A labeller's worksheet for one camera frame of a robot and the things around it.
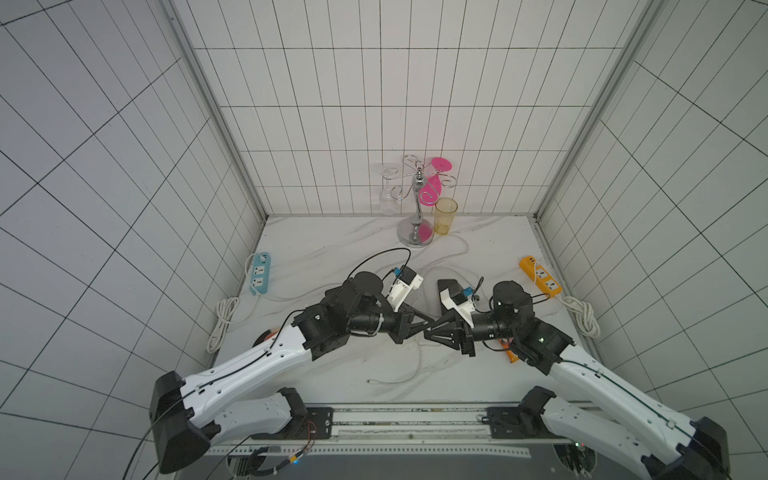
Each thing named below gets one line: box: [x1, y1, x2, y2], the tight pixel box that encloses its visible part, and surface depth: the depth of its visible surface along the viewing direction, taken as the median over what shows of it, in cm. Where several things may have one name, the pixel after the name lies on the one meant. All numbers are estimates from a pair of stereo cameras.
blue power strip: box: [249, 252, 271, 296], surface depth 102 cm
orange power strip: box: [518, 255, 563, 298], surface depth 100 cm
